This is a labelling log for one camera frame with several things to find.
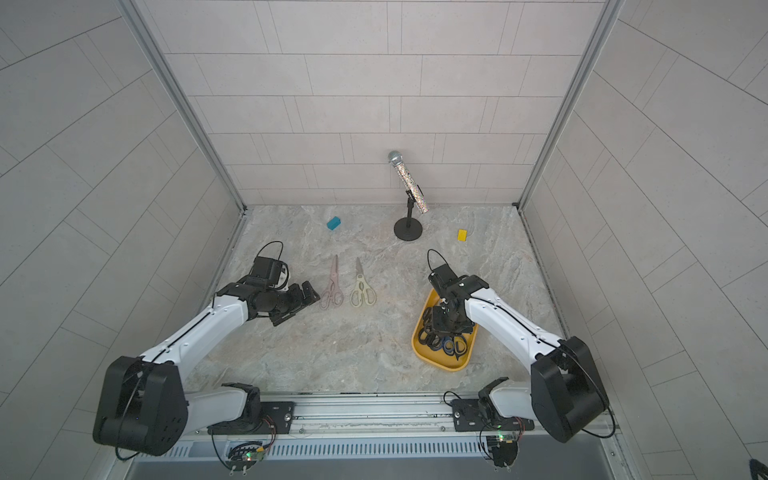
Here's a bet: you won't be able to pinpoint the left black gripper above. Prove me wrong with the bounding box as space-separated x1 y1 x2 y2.
266 279 324 324

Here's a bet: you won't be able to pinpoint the yellow storage tray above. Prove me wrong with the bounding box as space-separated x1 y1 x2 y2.
411 289 478 372

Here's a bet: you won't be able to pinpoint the pink scissors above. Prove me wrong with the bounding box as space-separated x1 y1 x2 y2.
320 255 344 310

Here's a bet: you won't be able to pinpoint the cream kitchen scissors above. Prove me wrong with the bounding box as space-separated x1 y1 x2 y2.
350 258 377 307

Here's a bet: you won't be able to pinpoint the blue handled scissors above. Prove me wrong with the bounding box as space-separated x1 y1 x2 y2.
441 335 455 356

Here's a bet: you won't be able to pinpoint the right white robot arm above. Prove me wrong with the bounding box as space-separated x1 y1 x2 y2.
422 289 613 443

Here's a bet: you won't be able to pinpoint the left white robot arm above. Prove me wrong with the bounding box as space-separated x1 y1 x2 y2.
92 280 321 456

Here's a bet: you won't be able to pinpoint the black scissors in tray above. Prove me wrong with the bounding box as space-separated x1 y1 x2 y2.
452 335 468 360

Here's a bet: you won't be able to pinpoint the black microphone stand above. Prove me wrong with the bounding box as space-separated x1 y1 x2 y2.
393 192 423 242

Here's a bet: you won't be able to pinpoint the teal small block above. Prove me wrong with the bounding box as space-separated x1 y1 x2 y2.
327 216 341 231

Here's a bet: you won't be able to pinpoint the right controller board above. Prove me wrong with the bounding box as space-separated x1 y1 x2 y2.
480 435 519 469

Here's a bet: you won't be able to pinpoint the controller board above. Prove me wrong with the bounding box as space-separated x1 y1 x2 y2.
480 435 519 469
226 441 267 476

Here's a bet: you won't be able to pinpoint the left controller board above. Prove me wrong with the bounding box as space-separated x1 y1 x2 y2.
226 441 267 476

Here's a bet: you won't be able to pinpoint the glitter microphone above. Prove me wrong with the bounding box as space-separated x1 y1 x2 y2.
388 151 429 214

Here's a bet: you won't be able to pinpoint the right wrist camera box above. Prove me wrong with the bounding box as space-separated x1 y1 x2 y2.
428 264 477 302

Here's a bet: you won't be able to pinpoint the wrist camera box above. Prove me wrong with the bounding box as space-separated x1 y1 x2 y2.
249 255 285 288
428 264 477 302

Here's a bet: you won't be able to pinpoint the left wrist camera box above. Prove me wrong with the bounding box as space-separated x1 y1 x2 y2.
249 255 285 288

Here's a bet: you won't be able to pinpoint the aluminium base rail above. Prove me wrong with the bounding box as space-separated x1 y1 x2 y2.
182 393 610 463

